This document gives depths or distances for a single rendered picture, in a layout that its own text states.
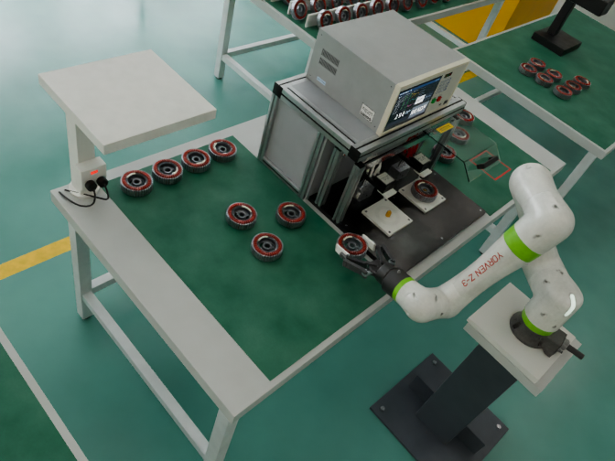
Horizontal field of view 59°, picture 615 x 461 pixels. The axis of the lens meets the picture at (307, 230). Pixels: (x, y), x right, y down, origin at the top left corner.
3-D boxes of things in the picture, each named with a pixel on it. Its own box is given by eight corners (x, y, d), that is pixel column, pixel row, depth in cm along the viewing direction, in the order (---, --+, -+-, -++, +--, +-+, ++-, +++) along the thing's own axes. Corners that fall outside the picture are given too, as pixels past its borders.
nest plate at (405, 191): (445, 200, 232) (446, 198, 232) (425, 213, 223) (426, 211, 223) (418, 179, 238) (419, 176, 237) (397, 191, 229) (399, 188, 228)
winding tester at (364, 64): (447, 105, 217) (470, 60, 203) (379, 136, 191) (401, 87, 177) (376, 54, 232) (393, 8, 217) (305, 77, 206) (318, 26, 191)
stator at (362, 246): (372, 255, 194) (374, 249, 192) (347, 266, 189) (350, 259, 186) (353, 235, 200) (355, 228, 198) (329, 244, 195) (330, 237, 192)
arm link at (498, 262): (497, 231, 159) (518, 262, 154) (516, 231, 167) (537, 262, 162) (415, 297, 181) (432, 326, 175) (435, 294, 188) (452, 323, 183)
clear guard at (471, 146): (500, 162, 219) (507, 151, 215) (469, 182, 205) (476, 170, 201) (438, 116, 231) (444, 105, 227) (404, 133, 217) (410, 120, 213)
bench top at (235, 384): (560, 170, 285) (566, 163, 282) (231, 424, 153) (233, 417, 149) (416, 68, 322) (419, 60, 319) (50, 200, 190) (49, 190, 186)
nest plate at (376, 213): (411, 222, 218) (413, 219, 217) (388, 237, 209) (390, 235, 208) (384, 198, 223) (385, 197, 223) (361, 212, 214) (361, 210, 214)
